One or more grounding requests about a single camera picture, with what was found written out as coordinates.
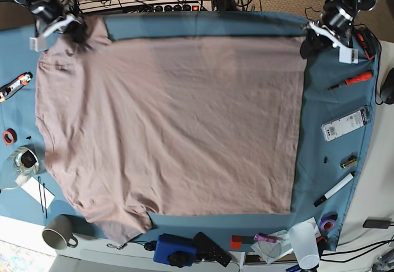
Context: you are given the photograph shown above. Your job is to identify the pink T-shirt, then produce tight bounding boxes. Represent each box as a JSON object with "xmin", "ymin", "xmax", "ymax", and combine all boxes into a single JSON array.
[{"xmin": 35, "ymin": 17, "xmax": 306, "ymax": 243}]

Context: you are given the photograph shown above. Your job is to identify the grey ceramic mug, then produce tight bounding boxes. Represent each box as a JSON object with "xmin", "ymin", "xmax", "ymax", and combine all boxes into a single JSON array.
[{"xmin": 42, "ymin": 215, "xmax": 78, "ymax": 250}]

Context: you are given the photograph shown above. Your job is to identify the black remote control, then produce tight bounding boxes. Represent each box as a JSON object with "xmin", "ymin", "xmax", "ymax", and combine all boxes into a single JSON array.
[{"xmin": 192, "ymin": 232, "xmax": 232, "ymax": 268}]

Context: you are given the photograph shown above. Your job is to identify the black computer mouse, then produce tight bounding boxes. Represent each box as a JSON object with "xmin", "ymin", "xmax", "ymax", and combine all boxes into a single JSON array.
[{"xmin": 380, "ymin": 68, "xmax": 394, "ymax": 105}]

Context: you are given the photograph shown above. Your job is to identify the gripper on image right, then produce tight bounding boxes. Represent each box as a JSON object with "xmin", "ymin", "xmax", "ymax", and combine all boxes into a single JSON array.
[{"xmin": 300, "ymin": 0, "xmax": 357, "ymax": 59}]

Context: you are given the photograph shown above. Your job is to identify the black power strip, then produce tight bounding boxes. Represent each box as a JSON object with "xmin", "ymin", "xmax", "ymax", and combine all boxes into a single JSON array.
[{"xmin": 153, "ymin": 4, "xmax": 201, "ymax": 12}]

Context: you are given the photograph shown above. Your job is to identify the blue box with knob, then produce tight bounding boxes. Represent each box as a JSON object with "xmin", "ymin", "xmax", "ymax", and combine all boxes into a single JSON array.
[{"xmin": 153, "ymin": 234, "xmax": 198, "ymax": 268}]

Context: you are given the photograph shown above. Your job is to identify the orange white utility knife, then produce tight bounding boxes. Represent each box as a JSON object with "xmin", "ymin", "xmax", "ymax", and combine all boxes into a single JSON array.
[{"xmin": 1, "ymin": 72, "xmax": 33, "ymax": 103}]

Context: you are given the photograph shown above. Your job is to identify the black white marker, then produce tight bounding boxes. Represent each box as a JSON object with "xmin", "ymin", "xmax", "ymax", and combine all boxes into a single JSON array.
[{"xmin": 313, "ymin": 171, "xmax": 355, "ymax": 207}]

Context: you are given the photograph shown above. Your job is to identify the white paper card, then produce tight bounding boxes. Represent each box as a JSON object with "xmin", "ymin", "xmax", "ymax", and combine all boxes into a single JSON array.
[{"xmin": 21, "ymin": 178, "xmax": 55, "ymax": 209}]

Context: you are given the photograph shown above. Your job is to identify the white plastic cup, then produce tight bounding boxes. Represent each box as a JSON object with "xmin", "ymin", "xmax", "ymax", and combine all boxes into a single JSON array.
[{"xmin": 288, "ymin": 222, "xmax": 320, "ymax": 270}]

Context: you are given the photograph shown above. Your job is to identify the orange handled screwdriver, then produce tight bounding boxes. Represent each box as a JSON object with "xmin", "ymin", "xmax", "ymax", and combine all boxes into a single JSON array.
[{"xmin": 328, "ymin": 71, "xmax": 373, "ymax": 90}]

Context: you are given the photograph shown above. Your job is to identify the red tape roll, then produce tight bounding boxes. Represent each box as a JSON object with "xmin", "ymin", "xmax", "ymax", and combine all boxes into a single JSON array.
[{"xmin": 2, "ymin": 129, "xmax": 17, "ymax": 146}]

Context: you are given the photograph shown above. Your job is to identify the purple tape roll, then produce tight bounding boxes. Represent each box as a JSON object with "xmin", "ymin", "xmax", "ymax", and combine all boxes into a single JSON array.
[{"xmin": 319, "ymin": 213, "xmax": 338, "ymax": 231}]

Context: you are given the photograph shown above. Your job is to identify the green gold battery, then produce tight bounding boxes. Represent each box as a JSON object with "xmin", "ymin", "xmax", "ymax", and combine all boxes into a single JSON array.
[{"xmin": 340, "ymin": 156, "xmax": 357, "ymax": 169}]

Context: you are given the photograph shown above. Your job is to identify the pink purple tube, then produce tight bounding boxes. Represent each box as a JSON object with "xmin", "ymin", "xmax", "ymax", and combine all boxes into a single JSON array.
[{"xmin": 254, "ymin": 233, "xmax": 278, "ymax": 243}]

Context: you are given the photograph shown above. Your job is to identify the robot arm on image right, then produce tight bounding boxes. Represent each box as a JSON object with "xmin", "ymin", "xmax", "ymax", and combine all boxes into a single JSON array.
[{"xmin": 300, "ymin": 0, "xmax": 377, "ymax": 57}]

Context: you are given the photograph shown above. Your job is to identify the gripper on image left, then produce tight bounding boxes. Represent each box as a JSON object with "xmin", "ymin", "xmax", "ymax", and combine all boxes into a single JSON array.
[{"xmin": 30, "ymin": 0, "xmax": 81, "ymax": 38}]

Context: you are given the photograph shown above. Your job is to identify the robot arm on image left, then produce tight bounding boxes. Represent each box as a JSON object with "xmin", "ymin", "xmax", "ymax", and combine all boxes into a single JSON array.
[{"xmin": 13, "ymin": 0, "xmax": 284, "ymax": 52}]

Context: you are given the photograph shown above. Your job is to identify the orange black clamp tool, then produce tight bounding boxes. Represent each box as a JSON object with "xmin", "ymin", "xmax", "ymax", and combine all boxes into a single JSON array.
[{"xmin": 356, "ymin": 27, "xmax": 376, "ymax": 60}]

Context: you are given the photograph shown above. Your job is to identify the red black block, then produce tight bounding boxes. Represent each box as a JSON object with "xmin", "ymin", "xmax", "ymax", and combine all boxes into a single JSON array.
[{"xmin": 230, "ymin": 235, "xmax": 255, "ymax": 250}]

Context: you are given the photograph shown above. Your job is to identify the clear glass bowl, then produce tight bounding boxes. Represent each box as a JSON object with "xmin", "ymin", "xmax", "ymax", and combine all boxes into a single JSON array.
[{"xmin": 1, "ymin": 146, "xmax": 39, "ymax": 192}]

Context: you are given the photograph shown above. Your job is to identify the black cable tie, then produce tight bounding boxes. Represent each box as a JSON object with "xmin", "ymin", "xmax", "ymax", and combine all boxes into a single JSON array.
[{"xmin": 37, "ymin": 176, "xmax": 48, "ymax": 218}]

